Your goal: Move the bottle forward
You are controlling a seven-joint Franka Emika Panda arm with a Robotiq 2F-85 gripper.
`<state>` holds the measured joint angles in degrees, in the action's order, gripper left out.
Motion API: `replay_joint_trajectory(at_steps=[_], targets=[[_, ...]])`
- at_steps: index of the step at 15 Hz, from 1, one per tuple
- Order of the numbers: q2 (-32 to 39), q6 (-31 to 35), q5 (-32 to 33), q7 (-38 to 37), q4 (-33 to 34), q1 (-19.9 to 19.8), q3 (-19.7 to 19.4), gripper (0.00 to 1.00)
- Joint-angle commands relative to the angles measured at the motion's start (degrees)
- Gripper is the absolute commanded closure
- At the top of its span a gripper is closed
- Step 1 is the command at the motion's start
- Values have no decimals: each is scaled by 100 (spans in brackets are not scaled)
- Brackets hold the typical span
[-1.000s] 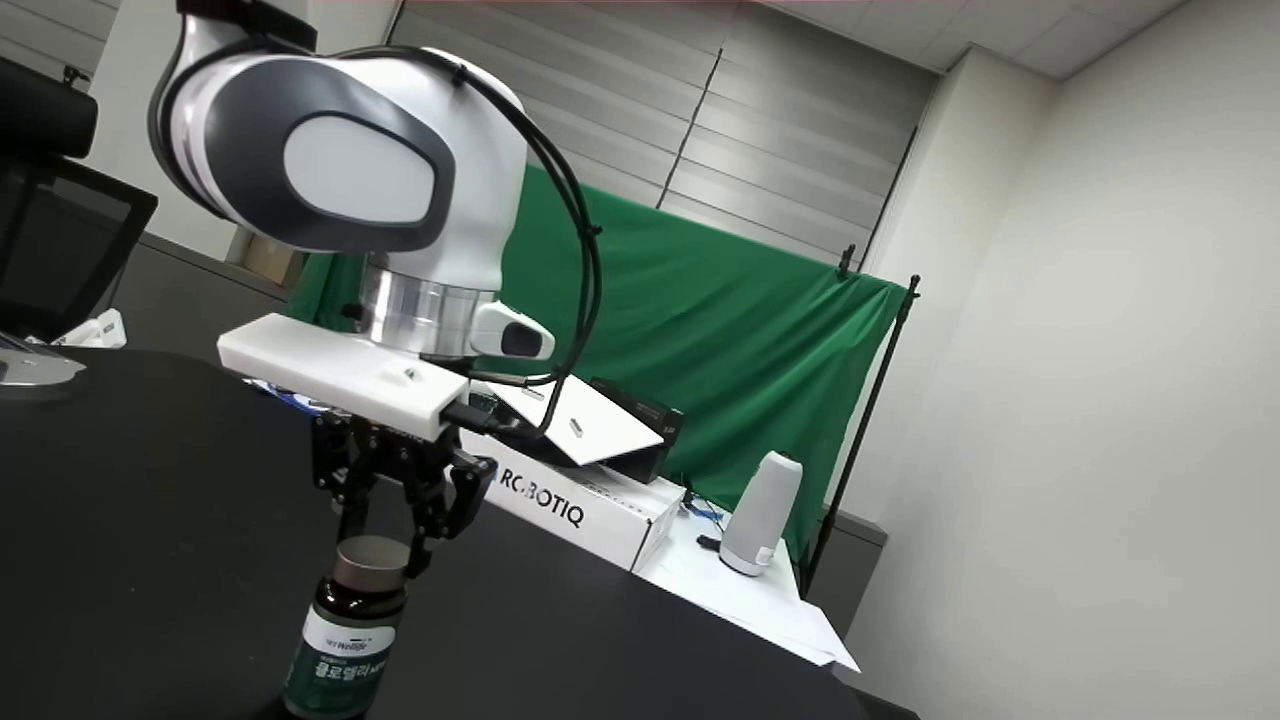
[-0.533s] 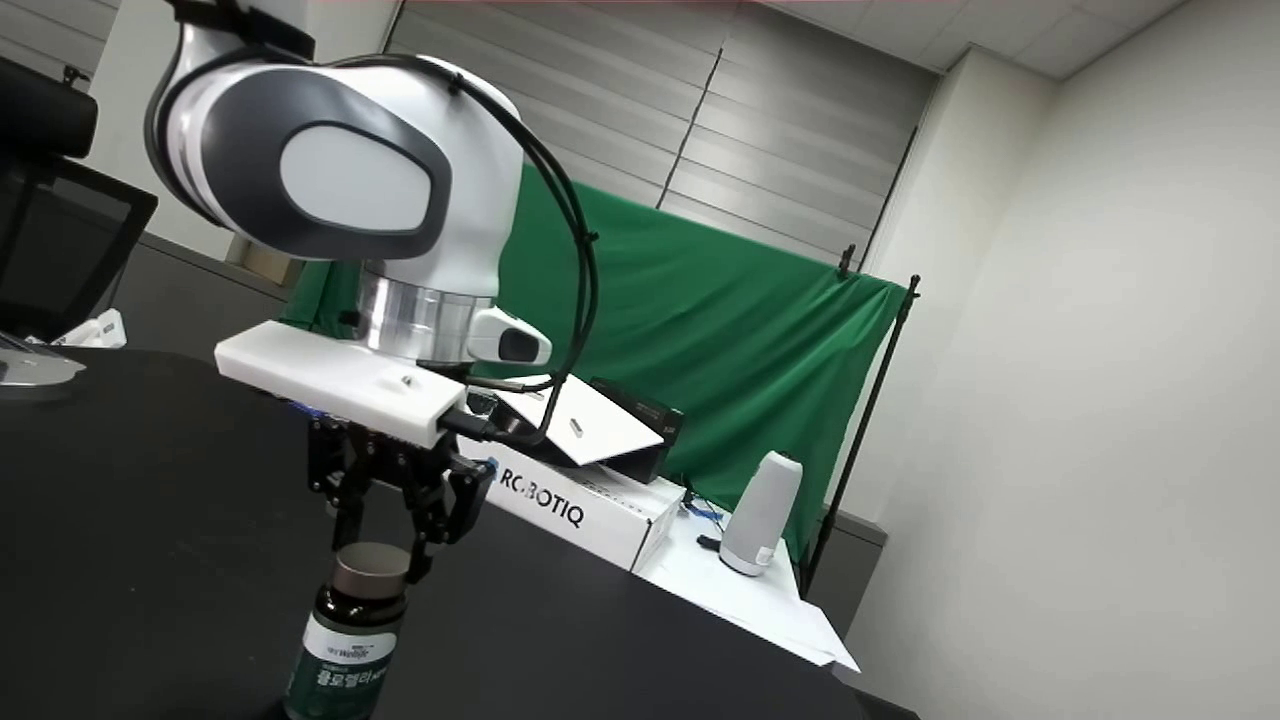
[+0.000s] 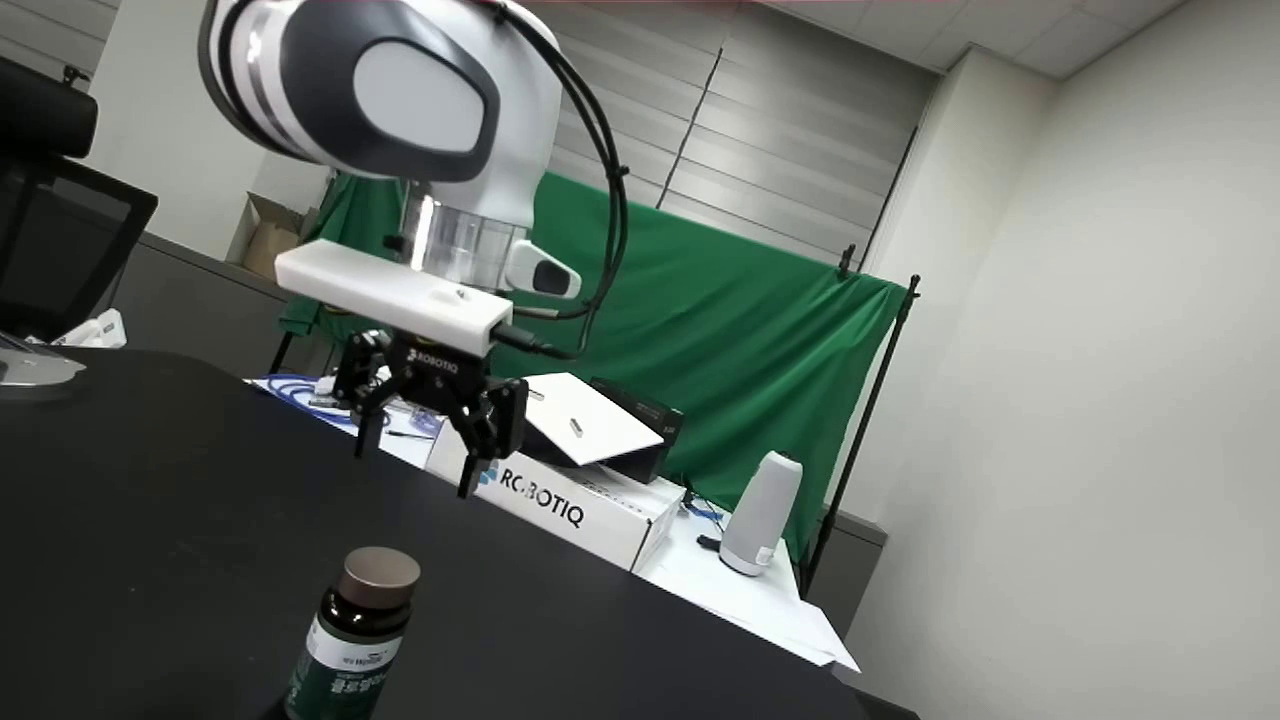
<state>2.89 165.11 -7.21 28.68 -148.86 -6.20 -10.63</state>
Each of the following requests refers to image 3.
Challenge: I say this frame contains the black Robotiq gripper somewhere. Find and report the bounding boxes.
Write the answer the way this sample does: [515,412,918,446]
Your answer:
[329,322,531,502]

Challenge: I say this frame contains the dark green glass bottle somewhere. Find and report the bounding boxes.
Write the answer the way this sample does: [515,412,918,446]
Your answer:
[268,542,428,720]

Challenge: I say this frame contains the white wrist mounting plate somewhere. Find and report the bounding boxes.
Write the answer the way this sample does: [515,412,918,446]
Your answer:
[273,235,515,358]

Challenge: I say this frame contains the white box lid flap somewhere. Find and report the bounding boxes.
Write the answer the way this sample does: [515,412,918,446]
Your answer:
[515,366,670,472]

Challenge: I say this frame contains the white Robotiq cardboard box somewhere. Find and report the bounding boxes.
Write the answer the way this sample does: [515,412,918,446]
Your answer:
[426,420,693,575]

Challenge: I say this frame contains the brown cardboard box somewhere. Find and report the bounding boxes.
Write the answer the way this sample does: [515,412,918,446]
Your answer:
[224,188,319,292]

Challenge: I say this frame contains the green backdrop cloth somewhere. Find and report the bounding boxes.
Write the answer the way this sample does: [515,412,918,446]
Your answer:
[280,169,914,564]

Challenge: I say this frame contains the white flat stand base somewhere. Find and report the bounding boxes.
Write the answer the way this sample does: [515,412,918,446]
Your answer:
[0,340,92,391]

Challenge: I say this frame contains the thin blind control rod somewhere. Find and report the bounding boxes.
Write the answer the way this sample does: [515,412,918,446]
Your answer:
[651,42,727,215]

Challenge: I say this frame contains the black backdrop stand pole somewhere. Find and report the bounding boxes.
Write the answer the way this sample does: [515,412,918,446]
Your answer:
[796,270,924,598]

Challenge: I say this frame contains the grey window blinds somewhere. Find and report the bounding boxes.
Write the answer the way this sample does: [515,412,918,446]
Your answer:
[531,0,940,270]

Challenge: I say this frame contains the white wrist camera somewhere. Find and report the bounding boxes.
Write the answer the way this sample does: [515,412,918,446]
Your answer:
[499,232,588,308]

